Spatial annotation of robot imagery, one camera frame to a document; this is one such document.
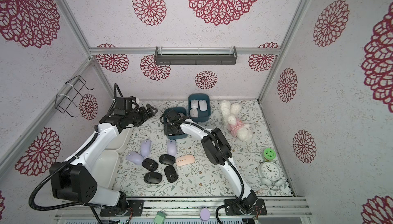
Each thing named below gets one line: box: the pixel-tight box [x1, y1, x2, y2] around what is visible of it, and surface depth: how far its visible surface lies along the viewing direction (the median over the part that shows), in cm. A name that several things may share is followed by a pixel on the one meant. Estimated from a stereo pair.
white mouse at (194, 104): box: [190, 99, 199, 109], surface depth 118 cm
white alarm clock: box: [257, 161, 284, 187], surface depth 83 cm
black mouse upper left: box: [141, 158, 159, 172], surface depth 87 cm
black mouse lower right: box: [163, 165, 179, 184], surface depth 85 cm
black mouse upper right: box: [158, 153, 176, 166], surface depth 89 cm
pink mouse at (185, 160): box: [176, 154, 195, 167], surface depth 90 cm
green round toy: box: [263, 147, 277, 161], surface depth 89 cm
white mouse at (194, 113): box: [189, 108, 199, 118], surface depth 112 cm
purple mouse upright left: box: [140, 139, 152, 158], surface depth 96 cm
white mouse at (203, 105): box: [199, 99, 208, 111], surface depth 119 cm
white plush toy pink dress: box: [220, 100, 253, 143], surface depth 95 cm
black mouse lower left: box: [143, 171, 163, 184], surface depth 83 cm
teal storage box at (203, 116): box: [187, 93, 212, 123], surface depth 118 cm
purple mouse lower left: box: [125, 151, 145, 166], surface depth 91 cm
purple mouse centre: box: [166, 139, 178, 157], surface depth 94 cm
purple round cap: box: [199, 208, 211, 222], surface depth 66 cm
